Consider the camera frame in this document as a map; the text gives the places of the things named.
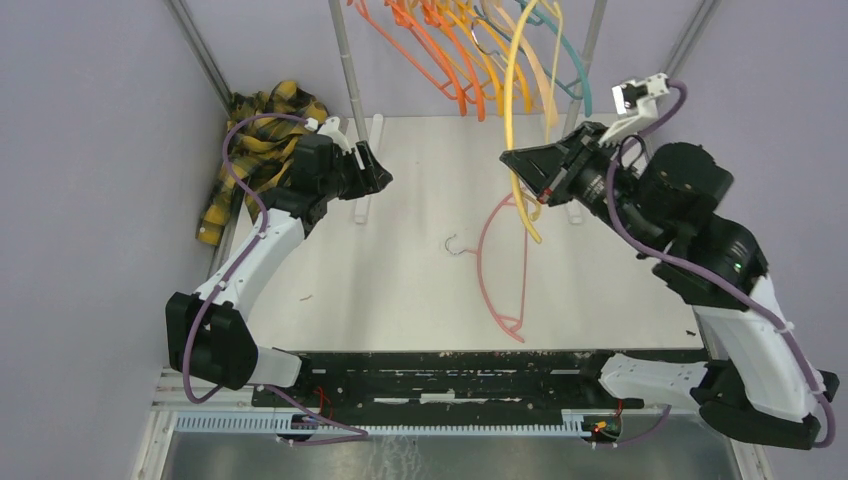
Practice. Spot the grey rack pole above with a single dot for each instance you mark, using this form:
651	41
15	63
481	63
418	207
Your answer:
583	87
348	68

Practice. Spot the right grey rack pole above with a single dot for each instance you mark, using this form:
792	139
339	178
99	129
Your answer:
583	87

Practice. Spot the orange hanger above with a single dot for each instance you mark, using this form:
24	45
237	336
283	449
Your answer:
428	23
418	47

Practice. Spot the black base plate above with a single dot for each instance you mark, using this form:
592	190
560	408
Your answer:
454	388

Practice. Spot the left grey rack pole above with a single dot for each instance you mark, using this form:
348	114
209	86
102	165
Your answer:
348	68

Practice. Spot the amber yellow hanger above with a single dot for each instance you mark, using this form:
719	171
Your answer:
480	60

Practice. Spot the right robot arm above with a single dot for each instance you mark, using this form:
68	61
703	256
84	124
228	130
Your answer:
764	390

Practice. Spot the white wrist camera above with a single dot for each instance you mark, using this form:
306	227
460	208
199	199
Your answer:
636	106
332	128

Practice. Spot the teal hanger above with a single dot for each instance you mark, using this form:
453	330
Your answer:
547	13

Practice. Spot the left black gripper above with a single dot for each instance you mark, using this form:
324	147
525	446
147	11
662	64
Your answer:
369	180

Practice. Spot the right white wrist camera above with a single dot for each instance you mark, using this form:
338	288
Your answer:
636	106

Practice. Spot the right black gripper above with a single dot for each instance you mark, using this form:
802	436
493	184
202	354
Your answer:
550	168

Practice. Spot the pale yellow hanger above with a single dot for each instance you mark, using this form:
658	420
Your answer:
528	209

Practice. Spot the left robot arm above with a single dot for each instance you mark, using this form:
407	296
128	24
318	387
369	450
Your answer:
207	332

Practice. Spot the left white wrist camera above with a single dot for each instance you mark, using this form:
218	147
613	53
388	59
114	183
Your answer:
332	128

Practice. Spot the yellow plaid shirt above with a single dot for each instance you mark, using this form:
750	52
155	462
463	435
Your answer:
260	151

